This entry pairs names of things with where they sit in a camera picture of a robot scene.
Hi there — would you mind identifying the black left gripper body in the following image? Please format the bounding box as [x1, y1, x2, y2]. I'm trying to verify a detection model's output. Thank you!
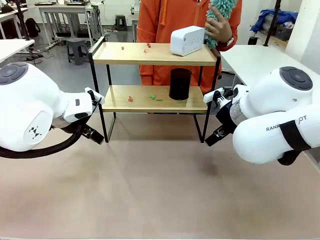
[74, 123, 92, 138]

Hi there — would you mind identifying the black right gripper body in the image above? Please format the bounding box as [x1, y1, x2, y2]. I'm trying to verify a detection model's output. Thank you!
[215, 98, 238, 133]

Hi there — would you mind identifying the teal chenille duster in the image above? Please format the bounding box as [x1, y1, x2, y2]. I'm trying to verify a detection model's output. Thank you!
[204, 0, 236, 49]

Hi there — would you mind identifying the person's left forearm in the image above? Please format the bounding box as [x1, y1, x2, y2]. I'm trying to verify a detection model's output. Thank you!
[219, 0, 243, 48]

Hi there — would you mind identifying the two-tier wood metal shelf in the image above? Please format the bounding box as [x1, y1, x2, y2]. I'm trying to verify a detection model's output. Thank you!
[87, 36, 222, 144]

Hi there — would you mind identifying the person's left hand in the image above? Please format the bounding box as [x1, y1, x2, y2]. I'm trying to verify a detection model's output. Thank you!
[204, 5, 235, 42]

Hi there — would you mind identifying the black cylindrical cup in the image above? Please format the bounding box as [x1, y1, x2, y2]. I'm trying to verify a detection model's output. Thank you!
[168, 68, 193, 101]

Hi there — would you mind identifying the white long table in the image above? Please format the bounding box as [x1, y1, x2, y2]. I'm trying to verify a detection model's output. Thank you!
[219, 44, 311, 88]

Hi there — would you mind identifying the grey plastic stool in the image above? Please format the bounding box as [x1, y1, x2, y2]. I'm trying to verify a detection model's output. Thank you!
[66, 37, 91, 66]

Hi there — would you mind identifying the white rectangular box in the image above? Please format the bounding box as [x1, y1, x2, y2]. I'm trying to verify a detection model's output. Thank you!
[170, 25, 206, 57]

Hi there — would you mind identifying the grey storage crate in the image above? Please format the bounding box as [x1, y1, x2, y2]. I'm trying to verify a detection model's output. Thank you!
[274, 22, 294, 42]

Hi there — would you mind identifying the black stand pole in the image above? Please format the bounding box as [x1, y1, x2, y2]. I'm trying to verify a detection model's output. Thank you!
[263, 0, 282, 48]
[16, 0, 31, 41]

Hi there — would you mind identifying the blue cloth heap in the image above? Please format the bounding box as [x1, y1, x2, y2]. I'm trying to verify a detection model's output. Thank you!
[250, 8, 300, 33]

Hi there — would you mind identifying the white side table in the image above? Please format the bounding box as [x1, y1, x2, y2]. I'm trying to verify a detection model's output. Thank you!
[0, 39, 36, 63]

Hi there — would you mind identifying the dark plastic stool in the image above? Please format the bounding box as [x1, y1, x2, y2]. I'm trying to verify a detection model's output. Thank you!
[114, 14, 128, 32]

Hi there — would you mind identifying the black backpack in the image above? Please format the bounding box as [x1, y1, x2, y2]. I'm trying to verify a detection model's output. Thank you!
[24, 17, 41, 38]

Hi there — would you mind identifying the person's orange hoodie torso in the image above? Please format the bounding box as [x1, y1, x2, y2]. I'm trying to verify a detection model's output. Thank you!
[136, 0, 243, 95]

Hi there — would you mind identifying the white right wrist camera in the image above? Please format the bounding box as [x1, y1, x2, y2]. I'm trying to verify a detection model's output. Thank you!
[202, 87, 226, 103]

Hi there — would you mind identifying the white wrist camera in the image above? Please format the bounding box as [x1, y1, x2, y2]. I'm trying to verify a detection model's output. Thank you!
[202, 87, 226, 103]
[84, 86, 105, 101]

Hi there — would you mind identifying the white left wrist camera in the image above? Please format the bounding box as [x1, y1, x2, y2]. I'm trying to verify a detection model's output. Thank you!
[84, 86, 105, 101]

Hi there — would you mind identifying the black left arm cable sleeve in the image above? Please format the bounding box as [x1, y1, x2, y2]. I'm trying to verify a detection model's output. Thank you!
[0, 123, 85, 160]

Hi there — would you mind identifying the grey frame lab table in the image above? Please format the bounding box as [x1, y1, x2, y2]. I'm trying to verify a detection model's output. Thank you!
[34, 1, 101, 42]

